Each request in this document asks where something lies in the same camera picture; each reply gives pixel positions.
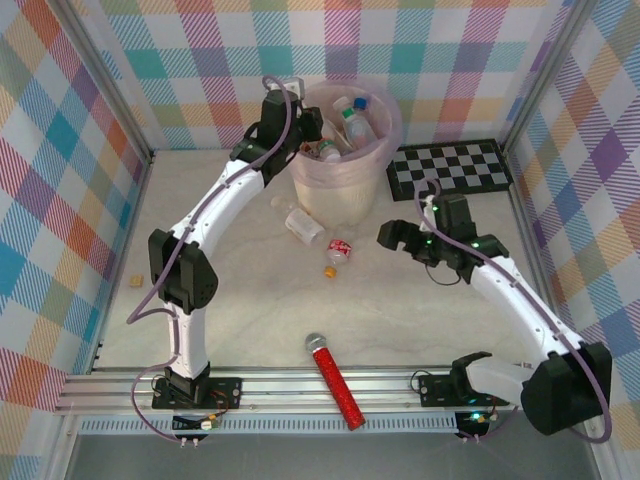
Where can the small wooden block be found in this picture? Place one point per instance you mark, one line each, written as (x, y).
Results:
(136, 281)

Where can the loose orange bottle cap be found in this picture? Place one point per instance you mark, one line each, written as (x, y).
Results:
(330, 272)

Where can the beige plastic waste bin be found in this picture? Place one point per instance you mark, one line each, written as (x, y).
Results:
(330, 195)

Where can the small electronics board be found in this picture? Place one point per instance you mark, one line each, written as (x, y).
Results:
(200, 425)
(472, 422)

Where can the clear bottle green label band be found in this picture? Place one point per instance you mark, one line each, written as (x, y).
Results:
(329, 149)

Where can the aluminium side rail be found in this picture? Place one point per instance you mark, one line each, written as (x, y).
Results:
(526, 220)
(127, 240)

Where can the clear bottle blue cap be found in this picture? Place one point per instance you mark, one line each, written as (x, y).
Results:
(365, 130)

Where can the black white checkerboard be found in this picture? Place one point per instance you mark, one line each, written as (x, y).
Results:
(450, 165)

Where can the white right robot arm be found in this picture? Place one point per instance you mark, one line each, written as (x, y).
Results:
(565, 390)

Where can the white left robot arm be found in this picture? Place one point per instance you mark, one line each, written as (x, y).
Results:
(225, 200)

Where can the aluminium frame post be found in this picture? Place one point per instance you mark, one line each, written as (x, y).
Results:
(547, 75)
(111, 85)

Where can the red glitter microphone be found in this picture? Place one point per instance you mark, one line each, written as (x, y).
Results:
(335, 380)

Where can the large clear bottle white label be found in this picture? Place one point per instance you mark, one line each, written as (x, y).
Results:
(302, 225)

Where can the small bottle red white label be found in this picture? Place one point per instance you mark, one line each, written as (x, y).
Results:
(339, 247)

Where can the translucent purple bin liner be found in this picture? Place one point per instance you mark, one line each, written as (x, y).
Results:
(390, 125)

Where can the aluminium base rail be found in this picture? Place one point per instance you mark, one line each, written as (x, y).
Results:
(280, 392)

